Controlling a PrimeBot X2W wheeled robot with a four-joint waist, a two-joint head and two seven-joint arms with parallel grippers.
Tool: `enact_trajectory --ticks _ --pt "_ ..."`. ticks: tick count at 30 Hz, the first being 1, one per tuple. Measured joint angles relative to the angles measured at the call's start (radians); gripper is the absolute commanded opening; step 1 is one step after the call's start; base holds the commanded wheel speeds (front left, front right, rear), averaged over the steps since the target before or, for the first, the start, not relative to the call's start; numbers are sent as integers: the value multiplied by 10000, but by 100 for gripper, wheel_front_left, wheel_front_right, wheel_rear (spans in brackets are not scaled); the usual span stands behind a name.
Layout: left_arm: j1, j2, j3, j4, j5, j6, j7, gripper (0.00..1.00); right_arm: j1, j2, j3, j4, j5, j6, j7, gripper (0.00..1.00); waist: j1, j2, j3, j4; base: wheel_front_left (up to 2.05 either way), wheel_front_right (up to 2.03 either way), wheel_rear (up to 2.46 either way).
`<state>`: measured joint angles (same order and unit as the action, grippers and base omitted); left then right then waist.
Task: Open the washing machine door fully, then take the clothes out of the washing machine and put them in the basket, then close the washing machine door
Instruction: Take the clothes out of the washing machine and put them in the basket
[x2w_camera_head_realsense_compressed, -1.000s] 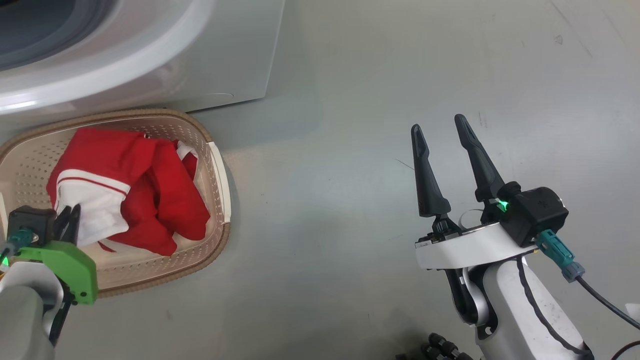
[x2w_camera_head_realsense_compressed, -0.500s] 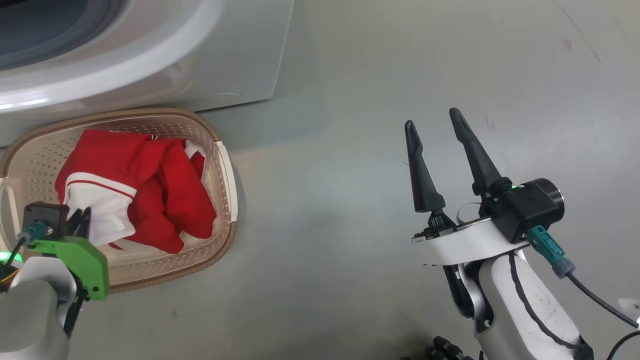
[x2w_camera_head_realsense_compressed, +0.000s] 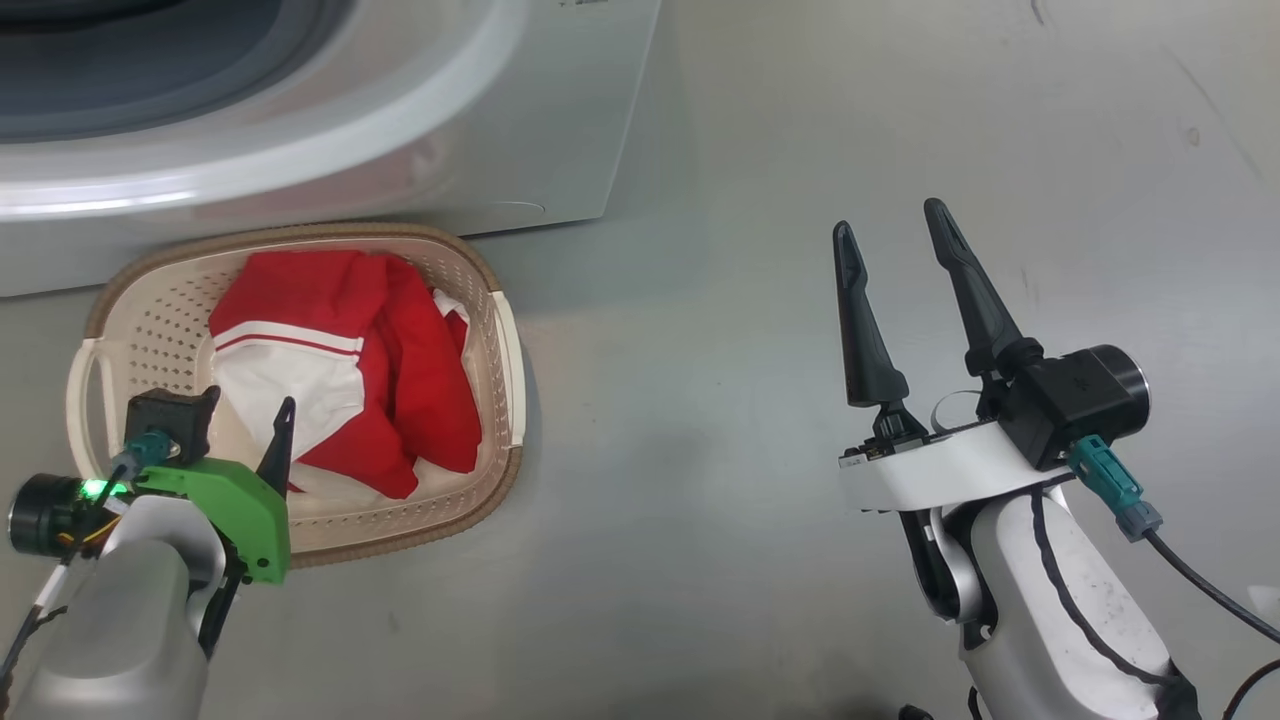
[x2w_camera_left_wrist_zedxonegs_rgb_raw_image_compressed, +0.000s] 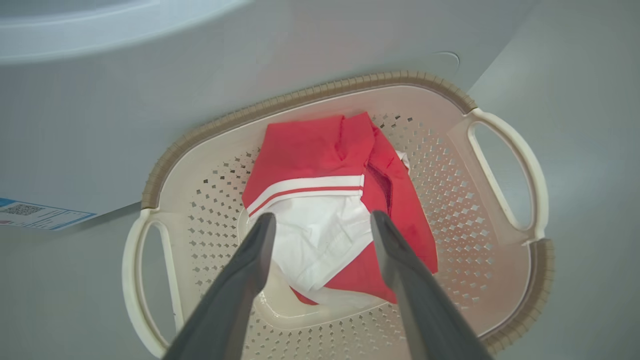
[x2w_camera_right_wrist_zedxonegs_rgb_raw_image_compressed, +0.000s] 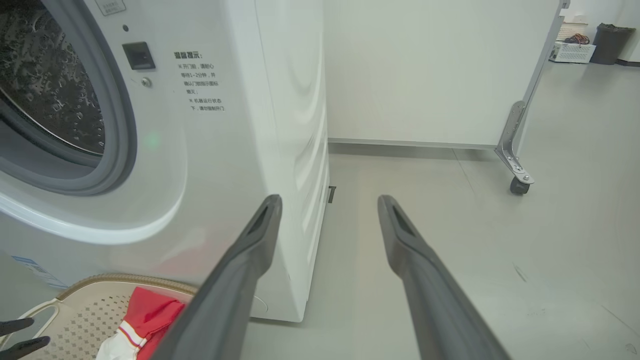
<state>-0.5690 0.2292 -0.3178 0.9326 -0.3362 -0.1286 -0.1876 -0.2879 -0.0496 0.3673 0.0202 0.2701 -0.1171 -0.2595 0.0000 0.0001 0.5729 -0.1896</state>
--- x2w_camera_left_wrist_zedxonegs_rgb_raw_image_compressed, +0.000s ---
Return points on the red and white garment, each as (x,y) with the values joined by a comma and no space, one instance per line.
(310,150)

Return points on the white washing machine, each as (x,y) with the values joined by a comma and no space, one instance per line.
(150,100)

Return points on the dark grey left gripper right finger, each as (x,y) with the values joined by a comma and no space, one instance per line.
(435,325)

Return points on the cream perforated laundry basket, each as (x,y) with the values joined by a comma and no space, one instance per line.
(300,107)

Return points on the blue white energy label sticker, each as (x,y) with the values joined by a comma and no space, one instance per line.
(35,214)

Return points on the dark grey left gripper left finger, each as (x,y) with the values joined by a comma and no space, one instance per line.
(220,320)

